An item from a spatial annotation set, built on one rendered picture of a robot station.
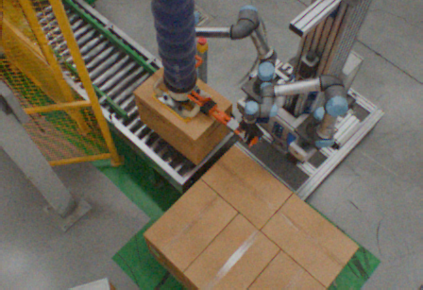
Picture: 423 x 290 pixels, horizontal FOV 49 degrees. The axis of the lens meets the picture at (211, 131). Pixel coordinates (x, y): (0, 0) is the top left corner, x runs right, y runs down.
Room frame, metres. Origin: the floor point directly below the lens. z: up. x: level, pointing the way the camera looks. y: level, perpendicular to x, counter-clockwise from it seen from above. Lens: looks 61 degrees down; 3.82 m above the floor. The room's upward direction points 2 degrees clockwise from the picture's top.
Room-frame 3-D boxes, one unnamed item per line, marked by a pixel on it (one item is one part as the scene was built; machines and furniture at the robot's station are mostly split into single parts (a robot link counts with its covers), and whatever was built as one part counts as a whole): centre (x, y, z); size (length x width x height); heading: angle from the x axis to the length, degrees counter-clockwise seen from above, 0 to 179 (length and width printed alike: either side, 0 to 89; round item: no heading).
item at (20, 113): (1.39, 1.15, 1.62); 0.20 x 0.05 x 0.30; 49
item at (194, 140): (1.79, 0.21, 0.86); 0.60 x 0.40 x 0.40; 50
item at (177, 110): (1.72, 0.27, 1.08); 0.34 x 0.10 x 0.05; 50
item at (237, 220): (0.92, -0.31, 0.34); 1.20 x 1.00 x 0.40; 49
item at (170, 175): (2.11, 1.08, 0.50); 2.31 x 0.05 x 0.19; 49
